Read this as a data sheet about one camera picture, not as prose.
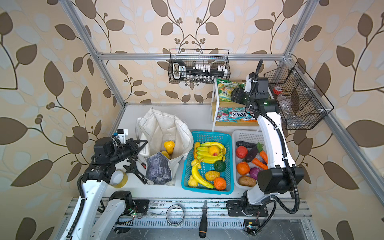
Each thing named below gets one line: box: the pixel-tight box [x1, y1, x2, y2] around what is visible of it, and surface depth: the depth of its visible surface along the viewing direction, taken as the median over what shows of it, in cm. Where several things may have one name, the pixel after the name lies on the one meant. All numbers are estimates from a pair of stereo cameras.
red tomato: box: [235, 146, 248, 159], surface depth 89 cm
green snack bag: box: [217, 78, 246, 102], surface depth 80 cm
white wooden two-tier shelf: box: [211, 78, 260, 132], surface depth 85 cm
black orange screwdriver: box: [199, 200, 208, 239], surface depth 70 cm
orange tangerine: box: [213, 177, 227, 191], surface depth 78 cm
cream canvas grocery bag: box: [135, 108, 194, 186], surface depth 81 cm
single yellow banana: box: [191, 158, 215, 189], surface depth 80 cm
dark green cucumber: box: [235, 141, 258, 148], surface depth 96 cm
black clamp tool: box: [123, 160, 148, 185], surface depth 88 cm
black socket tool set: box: [172, 59, 228, 81], surface depth 85 cm
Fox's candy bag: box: [215, 107, 258, 123], surface depth 90 cm
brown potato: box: [239, 176, 256, 187], surface depth 79 cm
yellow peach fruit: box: [208, 145, 220, 156], surface depth 87 cm
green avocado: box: [214, 160, 226, 173], surface depth 84 cm
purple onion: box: [249, 167, 261, 180], surface depth 83 cm
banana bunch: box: [196, 142, 227, 164], surface depth 90 cm
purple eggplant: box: [242, 145, 259, 163], surface depth 88 cm
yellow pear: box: [164, 140, 176, 155], surface depth 93 cm
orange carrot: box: [252, 142, 268, 170], surface depth 88 cm
